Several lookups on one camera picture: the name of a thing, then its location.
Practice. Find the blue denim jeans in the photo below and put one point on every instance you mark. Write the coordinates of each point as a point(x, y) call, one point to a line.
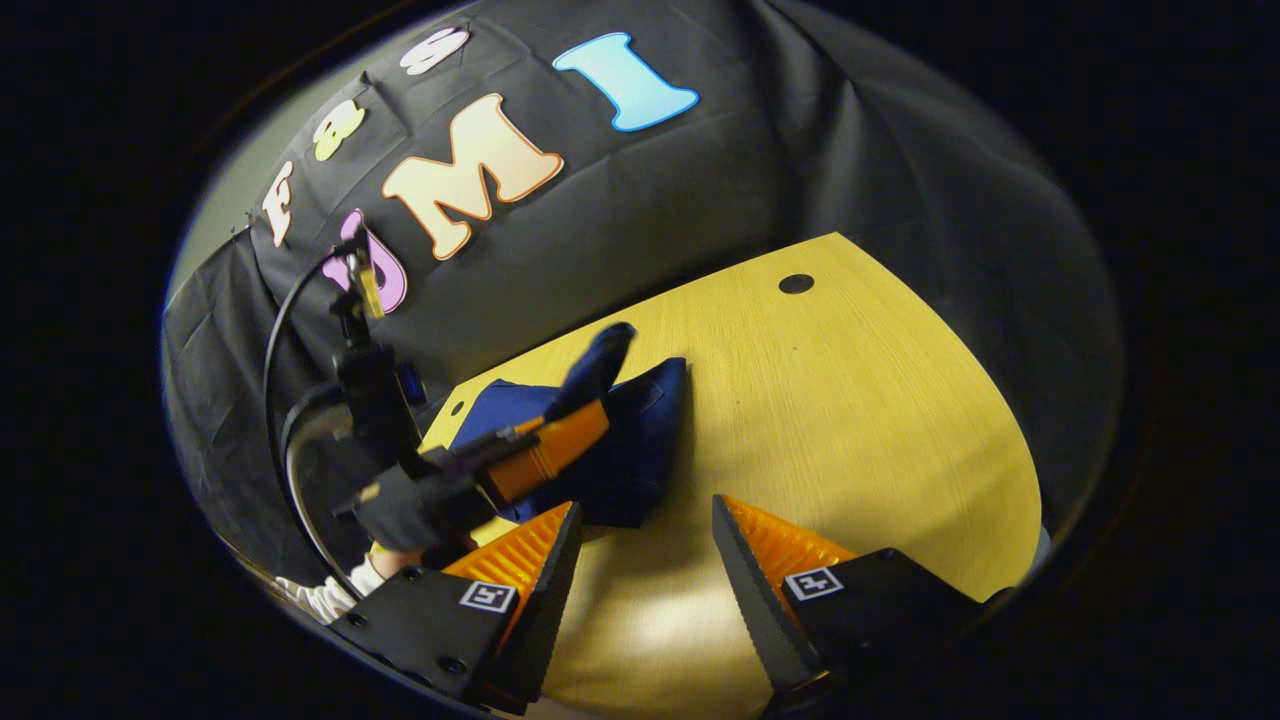
point(640, 440)

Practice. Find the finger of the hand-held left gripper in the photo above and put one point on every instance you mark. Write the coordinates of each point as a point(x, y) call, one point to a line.
point(490, 450)
point(550, 450)

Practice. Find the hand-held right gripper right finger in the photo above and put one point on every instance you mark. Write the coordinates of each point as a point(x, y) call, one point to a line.
point(760, 610)

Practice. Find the black backdrop cloth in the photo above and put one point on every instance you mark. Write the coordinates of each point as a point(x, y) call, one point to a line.
point(800, 150)

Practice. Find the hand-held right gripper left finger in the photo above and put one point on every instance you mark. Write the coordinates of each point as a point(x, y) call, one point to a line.
point(550, 600)

